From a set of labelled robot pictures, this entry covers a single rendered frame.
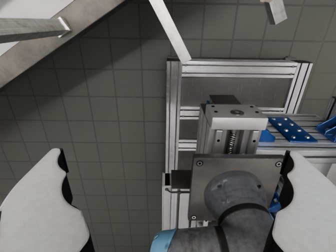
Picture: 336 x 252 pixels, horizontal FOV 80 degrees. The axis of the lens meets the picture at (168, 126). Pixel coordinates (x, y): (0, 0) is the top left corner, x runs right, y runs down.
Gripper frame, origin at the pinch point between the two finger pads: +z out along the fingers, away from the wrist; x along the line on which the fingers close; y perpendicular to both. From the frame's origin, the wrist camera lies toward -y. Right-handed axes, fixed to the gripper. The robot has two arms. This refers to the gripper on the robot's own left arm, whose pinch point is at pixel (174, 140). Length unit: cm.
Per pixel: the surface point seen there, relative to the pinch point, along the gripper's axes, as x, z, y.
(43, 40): -41, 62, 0
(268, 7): 25, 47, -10
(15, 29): -32.3, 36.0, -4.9
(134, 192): -30, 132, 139
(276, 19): 27, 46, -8
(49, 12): -41, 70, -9
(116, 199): -48, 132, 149
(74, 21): -30, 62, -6
